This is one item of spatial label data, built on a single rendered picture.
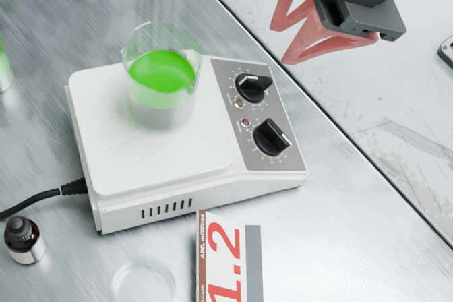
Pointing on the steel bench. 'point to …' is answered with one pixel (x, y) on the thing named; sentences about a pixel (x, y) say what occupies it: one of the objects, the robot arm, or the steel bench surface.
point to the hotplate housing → (236, 170)
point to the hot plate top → (99, 156)
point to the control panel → (255, 117)
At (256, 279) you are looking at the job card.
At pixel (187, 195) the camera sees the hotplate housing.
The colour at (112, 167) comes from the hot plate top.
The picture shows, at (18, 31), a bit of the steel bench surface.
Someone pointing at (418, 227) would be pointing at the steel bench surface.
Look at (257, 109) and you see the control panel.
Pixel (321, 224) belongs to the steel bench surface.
